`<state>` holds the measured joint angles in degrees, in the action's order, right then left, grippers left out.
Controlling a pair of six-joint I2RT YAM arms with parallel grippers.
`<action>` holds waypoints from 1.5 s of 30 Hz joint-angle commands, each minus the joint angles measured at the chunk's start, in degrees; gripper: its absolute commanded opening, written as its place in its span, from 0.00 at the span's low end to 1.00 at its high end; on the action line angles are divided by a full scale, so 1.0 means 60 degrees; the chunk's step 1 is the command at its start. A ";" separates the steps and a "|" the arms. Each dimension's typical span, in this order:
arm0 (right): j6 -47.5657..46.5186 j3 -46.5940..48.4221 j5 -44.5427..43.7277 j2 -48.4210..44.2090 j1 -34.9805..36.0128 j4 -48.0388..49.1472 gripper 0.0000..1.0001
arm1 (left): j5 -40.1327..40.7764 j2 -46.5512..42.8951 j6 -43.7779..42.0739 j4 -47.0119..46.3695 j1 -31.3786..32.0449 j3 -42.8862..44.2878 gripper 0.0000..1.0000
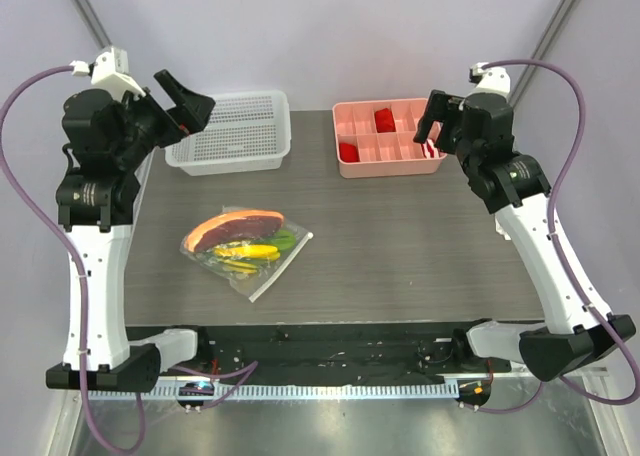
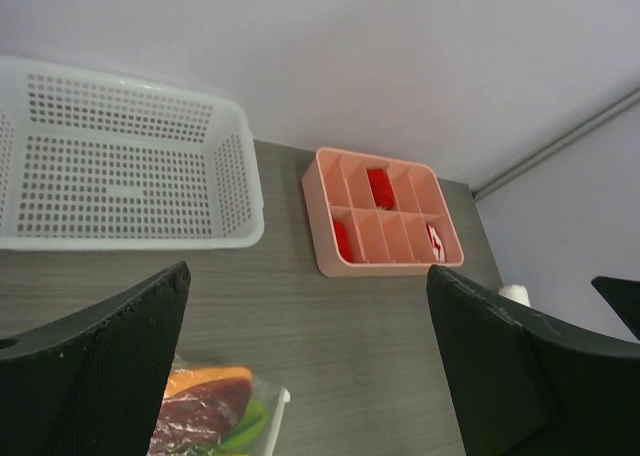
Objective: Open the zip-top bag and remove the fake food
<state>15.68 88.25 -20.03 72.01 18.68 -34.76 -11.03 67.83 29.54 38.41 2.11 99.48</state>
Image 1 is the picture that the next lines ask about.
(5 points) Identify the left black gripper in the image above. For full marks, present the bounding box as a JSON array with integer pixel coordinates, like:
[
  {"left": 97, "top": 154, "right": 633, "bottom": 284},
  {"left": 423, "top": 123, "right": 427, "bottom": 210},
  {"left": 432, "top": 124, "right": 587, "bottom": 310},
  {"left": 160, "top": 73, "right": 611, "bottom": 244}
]
[{"left": 114, "top": 71, "right": 215, "bottom": 169}]

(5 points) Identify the fake steak slice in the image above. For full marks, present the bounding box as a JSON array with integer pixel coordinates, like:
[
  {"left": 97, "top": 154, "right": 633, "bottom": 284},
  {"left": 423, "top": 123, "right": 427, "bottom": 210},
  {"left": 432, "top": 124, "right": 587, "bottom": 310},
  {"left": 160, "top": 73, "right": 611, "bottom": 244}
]
[{"left": 183, "top": 209, "right": 284, "bottom": 253}]

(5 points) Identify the clear zip top bag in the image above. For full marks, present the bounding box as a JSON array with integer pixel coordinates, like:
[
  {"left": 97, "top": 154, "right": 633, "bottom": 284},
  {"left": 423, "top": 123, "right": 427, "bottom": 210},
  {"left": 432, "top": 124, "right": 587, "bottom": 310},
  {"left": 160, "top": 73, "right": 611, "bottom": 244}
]
[{"left": 180, "top": 207, "right": 314, "bottom": 302}]

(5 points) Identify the fake yellow banana bunch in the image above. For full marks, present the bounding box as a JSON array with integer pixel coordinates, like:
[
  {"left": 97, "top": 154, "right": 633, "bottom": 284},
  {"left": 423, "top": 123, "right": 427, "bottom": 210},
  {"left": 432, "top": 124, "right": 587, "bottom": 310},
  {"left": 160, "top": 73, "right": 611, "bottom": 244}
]
[{"left": 213, "top": 244, "right": 281, "bottom": 274}]

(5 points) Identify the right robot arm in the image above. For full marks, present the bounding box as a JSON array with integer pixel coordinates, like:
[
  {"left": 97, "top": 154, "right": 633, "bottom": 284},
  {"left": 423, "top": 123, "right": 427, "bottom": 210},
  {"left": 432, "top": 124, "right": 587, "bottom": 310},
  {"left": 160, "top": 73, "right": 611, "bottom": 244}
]
[{"left": 414, "top": 90, "right": 636, "bottom": 382}]

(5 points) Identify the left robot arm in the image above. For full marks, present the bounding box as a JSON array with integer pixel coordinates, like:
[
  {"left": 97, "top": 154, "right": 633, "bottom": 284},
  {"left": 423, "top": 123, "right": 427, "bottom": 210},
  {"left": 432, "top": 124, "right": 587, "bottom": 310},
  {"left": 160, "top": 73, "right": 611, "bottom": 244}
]
[{"left": 45, "top": 70, "right": 215, "bottom": 393}]

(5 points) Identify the fake green leaf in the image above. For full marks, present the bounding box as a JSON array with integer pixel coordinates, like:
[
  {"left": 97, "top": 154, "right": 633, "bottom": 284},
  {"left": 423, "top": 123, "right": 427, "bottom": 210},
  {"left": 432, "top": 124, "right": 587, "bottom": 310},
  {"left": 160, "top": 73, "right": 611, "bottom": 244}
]
[{"left": 264, "top": 229, "right": 297, "bottom": 252}]

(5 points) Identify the red white striped item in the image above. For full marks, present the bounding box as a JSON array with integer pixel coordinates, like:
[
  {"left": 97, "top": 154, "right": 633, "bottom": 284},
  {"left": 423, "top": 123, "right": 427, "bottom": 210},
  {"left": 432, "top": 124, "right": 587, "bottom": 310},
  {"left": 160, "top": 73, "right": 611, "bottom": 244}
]
[{"left": 422, "top": 139, "right": 441, "bottom": 159}]

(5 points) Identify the red item upper compartment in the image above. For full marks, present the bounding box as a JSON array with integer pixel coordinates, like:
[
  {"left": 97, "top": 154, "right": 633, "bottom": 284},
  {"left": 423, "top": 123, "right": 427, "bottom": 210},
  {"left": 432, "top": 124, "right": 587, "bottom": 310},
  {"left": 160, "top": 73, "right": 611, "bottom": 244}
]
[{"left": 374, "top": 108, "right": 396, "bottom": 133}]

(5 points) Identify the red item compartment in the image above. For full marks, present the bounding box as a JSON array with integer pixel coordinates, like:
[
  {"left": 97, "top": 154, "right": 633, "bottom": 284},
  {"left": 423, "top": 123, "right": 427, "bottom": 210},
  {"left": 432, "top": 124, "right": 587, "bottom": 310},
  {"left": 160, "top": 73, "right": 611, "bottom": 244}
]
[
  {"left": 374, "top": 108, "right": 396, "bottom": 133},
  {"left": 338, "top": 142, "right": 360, "bottom": 163}
]

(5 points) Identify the pink divided organizer tray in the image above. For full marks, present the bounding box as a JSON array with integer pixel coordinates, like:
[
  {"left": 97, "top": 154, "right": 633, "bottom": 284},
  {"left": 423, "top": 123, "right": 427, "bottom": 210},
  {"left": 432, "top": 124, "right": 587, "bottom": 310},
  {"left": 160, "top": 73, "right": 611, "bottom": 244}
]
[{"left": 332, "top": 98, "right": 446, "bottom": 179}]

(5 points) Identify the white perforated plastic basket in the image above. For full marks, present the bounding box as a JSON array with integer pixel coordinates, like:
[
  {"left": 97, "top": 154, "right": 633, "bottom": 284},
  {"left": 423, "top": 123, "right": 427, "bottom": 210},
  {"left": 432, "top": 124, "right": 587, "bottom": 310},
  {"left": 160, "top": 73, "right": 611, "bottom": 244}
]
[{"left": 165, "top": 90, "right": 291, "bottom": 176}]

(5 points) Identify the red item lower compartment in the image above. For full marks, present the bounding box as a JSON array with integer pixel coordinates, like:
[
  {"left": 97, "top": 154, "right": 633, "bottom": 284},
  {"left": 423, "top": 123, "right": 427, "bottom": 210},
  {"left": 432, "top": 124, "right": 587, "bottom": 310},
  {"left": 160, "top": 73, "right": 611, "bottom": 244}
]
[{"left": 338, "top": 142, "right": 360, "bottom": 163}]

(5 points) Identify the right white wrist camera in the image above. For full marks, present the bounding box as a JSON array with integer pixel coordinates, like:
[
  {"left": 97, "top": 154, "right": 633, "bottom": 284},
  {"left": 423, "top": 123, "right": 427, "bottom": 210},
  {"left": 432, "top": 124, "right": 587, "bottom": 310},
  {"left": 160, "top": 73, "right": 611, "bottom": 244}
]
[{"left": 469, "top": 62, "right": 511, "bottom": 97}]

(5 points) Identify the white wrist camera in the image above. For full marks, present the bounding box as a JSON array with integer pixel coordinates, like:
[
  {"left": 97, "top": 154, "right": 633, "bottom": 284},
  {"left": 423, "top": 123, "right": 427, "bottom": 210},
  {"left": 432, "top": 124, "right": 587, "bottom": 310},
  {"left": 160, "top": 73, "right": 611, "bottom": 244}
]
[
  {"left": 70, "top": 46, "right": 146, "bottom": 101},
  {"left": 469, "top": 62, "right": 511, "bottom": 97}
]

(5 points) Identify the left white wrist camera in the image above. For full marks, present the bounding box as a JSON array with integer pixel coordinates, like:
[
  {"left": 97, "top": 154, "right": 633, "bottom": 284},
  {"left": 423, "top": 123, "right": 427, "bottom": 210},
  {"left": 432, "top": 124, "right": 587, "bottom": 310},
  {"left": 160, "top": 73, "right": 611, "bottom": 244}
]
[{"left": 70, "top": 46, "right": 146, "bottom": 101}]

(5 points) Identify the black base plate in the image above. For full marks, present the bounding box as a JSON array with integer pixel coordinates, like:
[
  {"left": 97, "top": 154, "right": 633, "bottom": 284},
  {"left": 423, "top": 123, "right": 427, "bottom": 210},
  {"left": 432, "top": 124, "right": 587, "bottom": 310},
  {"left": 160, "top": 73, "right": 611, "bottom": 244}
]
[{"left": 124, "top": 318, "right": 516, "bottom": 388}]

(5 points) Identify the white slotted cable duct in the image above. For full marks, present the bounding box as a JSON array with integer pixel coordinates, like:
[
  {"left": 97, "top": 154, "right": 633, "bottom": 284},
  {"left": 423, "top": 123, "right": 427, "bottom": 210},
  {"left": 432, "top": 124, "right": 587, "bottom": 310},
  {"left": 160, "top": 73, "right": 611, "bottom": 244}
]
[{"left": 84, "top": 381, "right": 461, "bottom": 402}]

